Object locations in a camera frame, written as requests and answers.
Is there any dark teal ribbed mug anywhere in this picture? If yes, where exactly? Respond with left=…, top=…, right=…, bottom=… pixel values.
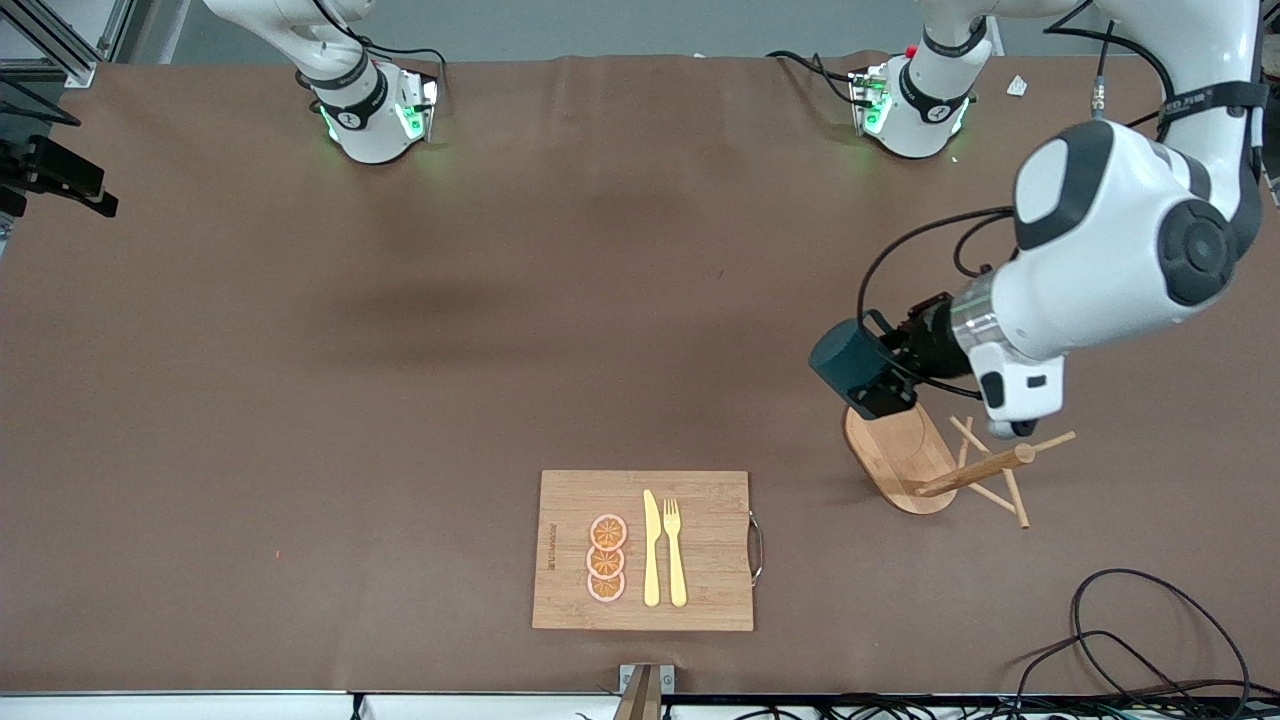
left=808, top=312, right=901, bottom=401

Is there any black looped cable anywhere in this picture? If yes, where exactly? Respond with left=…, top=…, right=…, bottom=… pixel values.
left=1000, top=629, right=1213, bottom=720
left=1070, top=568, right=1253, bottom=703

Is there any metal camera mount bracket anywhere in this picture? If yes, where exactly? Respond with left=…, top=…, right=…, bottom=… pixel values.
left=612, top=663, right=676, bottom=720

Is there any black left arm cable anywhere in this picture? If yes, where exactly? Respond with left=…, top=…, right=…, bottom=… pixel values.
left=855, top=0, right=1179, bottom=403

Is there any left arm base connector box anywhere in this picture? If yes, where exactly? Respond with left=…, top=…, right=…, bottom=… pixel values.
left=850, top=65, right=894, bottom=137

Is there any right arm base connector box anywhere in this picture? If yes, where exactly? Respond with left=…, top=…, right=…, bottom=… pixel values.
left=395, top=68, right=441, bottom=142

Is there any black left base cable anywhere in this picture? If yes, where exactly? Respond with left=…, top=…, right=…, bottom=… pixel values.
left=767, top=50, right=863, bottom=107

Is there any bamboo cutting board with handle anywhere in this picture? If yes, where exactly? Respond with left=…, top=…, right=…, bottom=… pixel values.
left=531, top=469, right=766, bottom=633

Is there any aluminium frame profile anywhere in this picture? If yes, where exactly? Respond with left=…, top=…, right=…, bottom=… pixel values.
left=0, top=0, right=136, bottom=88

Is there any brown table cover cloth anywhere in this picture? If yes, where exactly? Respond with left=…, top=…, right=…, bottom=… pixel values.
left=0, top=50, right=1280, bottom=697

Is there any black base cable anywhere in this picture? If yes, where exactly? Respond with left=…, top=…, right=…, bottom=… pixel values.
left=310, top=0, right=448, bottom=96
left=767, top=50, right=863, bottom=107

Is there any yellow plastic fork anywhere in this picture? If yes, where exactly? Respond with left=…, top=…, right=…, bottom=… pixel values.
left=663, top=497, right=689, bottom=609

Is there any yellow plastic knife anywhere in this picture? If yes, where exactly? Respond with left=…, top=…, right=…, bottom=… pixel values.
left=643, top=489, right=662, bottom=608

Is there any wooden mug tree stand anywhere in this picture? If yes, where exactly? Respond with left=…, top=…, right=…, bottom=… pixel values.
left=844, top=400, right=1078, bottom=530

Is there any black right base cable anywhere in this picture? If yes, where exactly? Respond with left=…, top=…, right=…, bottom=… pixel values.
left=310, top=0, right=448, bottom=96

